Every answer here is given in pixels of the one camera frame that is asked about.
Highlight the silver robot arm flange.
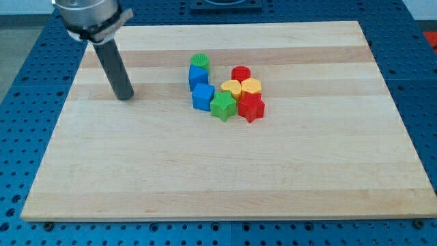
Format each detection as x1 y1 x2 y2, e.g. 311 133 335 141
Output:
52 0 133 45

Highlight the red circle block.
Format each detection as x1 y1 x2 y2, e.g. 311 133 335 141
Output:
231 66 251 83

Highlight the green circle block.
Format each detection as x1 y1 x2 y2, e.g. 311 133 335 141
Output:
190 53 210 71

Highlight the green star block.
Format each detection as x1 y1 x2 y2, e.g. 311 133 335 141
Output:
210 91 237 122

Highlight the blue cube block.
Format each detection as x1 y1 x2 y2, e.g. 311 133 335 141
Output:
192 83 215 111

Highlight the red star block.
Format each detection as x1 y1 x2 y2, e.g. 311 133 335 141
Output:
238 92 266 123

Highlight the yellow heart block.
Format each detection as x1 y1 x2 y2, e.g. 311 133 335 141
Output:
221 79 242 101

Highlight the yellow hexagon block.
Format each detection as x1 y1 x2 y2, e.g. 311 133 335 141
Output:
241 77 262 95

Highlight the blue triangle block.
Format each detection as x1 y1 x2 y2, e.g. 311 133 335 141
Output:
188 64 209 92

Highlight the wooden board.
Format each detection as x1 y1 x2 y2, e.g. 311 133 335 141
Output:
21 21 436 222

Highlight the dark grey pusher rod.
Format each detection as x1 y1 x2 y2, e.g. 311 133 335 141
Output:
93 39 134 100

